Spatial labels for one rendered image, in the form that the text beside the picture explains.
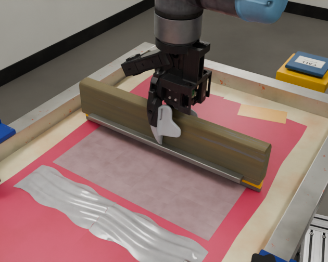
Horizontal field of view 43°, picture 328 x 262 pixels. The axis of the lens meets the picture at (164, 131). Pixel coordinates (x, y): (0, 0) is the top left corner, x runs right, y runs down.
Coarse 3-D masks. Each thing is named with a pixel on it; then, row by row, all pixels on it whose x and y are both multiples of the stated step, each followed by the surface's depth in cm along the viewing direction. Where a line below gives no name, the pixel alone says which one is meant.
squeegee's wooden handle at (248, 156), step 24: (96, 96) 83; (120, 96) 80; (120, 120) 82; (144, 120) 78; (192, 120) 73; (168, 144) 78; (192, 144) 74; (216, 144) 71; (240, 144) 68; (264, 144) 68; (240, 168) 71; (264, 168) 70
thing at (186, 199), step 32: (256, 128) 88; (288, 128) 88; (160, 160) 80; (128, 192) 73; (160, 192) 73; (192, 192) 73; (224, 192) 73; (256, 192) 73; (160, 224) 67; (192, 224) 67; (224, 224) 67; (64, 256) 62; (96, 256) 62; (128, 256) 62
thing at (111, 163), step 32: (96, 128) 88; (64, 160) 80; (96, 160) 80; (128, 160) 80; (0, 192) 73; (0, 224) 67; (32, 224) 67; (64, 224) 67; (0, 256) 62; (32, 256) 62
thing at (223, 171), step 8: (96, 120) 85; (104, 120) 84; (112, 128) 83; (120, 128) 82; (128, 128) 82; (136, 136) 80; (144, 136) 80; (152, 144) 79; (168, 152) 77; (176, 152) 76; (184, 152) 76; (192, 160) 75; (200, 160) 74; (208, 168) 73; (216, 168) 72; (224, 168) 72; (224, 176) 72; (232, 176) 71; (240, 176) 71
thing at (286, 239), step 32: (224, 64) 103; (64, 96) 91; (288, 96) 94; (320, 96) 91; (32, 128) 84; (0, 160) 79; (320, 160) 74; (320, 192) 68; (288, 224) 62; (288, 256) 58
